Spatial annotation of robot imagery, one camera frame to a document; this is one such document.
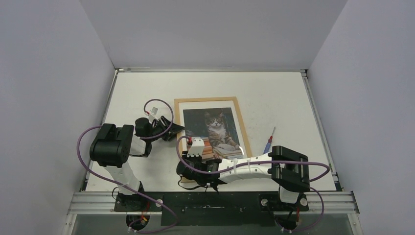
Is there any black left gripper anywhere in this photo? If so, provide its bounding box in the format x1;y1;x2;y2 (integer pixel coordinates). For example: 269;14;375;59
147;116;185;142

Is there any wooden picture frame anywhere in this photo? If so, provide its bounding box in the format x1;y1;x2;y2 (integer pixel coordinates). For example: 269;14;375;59
173;96;253;184

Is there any blue red screwdriver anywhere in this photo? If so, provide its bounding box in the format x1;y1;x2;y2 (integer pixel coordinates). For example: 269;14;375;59
263;127;276;154

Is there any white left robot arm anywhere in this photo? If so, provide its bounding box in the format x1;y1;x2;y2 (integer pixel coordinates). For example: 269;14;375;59
90;116;184;211

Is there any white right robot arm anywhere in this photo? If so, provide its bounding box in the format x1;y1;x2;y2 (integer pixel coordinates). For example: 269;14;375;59
176;146;310;210

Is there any cat photo print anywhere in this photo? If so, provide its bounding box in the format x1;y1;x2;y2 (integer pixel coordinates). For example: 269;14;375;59
183;107;243;160

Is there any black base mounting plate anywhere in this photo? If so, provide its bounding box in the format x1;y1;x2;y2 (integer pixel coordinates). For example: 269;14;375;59
114;191;309;227

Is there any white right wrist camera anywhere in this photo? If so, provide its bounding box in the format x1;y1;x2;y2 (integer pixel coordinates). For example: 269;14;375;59
186;137;205;158

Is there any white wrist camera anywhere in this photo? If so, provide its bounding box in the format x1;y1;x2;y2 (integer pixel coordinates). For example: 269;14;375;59
149;107;159;117
186;137;205;158

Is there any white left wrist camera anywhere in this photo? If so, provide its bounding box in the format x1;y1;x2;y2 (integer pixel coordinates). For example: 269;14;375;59
149;107;159;117

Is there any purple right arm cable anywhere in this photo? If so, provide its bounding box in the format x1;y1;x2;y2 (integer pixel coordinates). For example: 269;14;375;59
176;135;331;234

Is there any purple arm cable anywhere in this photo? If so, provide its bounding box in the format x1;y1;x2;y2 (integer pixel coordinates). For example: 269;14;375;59
76;98;179;234
176;135;331;234

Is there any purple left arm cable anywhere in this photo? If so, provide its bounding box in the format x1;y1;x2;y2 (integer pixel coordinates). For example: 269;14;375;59
76;98;179;234

